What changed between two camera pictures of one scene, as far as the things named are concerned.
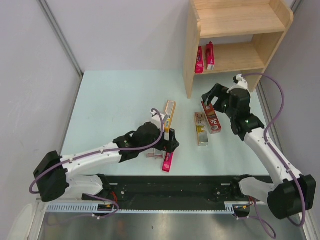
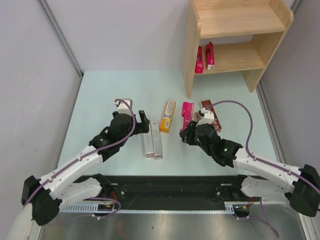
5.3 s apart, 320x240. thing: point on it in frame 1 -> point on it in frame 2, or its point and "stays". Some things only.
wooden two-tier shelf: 267,20 stays
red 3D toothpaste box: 211,117 stays
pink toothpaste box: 167,162 -> 187,112
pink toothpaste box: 199,66 stays
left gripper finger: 173,143 -> 145,124
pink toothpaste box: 210,56 stays
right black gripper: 218,91 -> 187,134
